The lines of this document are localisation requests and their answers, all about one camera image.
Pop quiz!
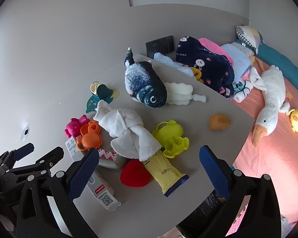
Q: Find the teal long pillow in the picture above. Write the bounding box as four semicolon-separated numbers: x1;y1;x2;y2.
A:
234;39;298;93

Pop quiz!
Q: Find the dark blue fish plush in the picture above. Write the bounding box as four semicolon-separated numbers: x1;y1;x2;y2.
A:
124;47;167;108

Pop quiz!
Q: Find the black trash bag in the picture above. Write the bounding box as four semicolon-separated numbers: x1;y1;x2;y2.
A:
176;190;226;237

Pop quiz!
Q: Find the brown capybara plush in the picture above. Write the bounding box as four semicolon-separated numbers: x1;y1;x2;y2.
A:
209;113;231;131

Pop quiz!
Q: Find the white goose plush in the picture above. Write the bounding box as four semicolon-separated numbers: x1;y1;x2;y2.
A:
249;65;290;147

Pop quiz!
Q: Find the white paper box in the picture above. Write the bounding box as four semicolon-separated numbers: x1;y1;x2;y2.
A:
66;137;121;211

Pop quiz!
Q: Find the black wall switch panel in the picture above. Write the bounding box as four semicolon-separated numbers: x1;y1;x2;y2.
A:
145;36;174;58

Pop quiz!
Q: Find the wall cable hole grommet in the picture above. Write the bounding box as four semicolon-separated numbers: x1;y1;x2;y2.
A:
20;126;30;141

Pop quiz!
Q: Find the yellow plush garment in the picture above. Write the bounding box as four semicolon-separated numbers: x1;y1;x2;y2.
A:
190;67;204;83

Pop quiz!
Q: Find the teal tape dispenser holder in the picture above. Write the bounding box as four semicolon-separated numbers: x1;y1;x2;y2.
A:
85;82;119;113

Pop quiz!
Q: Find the patterned checked pillow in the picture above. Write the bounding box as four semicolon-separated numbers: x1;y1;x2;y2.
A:
235;26;264;54

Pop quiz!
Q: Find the white knotted towel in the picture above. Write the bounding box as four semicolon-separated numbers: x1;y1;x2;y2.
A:
94;100;161;162

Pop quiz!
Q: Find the orange plastic crab toy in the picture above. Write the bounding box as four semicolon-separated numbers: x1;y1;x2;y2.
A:
76;120;103;152

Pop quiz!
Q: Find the pale blue baby garment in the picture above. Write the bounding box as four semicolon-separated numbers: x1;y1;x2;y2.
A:
153;53;194;78

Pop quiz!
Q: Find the navy bunny print blanket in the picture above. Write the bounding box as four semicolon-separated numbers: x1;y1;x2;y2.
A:
176;36;235;99

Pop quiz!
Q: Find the white cartoon print cloth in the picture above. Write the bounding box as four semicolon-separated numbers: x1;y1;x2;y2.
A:
233;75;253;103

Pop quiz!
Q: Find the red heart plush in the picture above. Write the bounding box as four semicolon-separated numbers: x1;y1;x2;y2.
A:
120;159;151;187

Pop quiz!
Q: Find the pastel foam floor mat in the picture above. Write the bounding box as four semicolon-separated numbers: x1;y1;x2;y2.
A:
226;196;292;237

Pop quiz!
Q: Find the yellow snack wrapper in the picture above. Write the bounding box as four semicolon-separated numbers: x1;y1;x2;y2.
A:
143;150;189;197

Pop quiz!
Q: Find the pink fleece blanket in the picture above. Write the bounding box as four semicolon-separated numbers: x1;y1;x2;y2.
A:
198;38;234;66

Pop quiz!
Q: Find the light blue knitted blanket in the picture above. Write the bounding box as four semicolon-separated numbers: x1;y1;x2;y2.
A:
221;42;251;83

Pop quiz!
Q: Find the pink plastic bear toy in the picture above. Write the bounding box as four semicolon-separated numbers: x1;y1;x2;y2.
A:
64;114;90;138

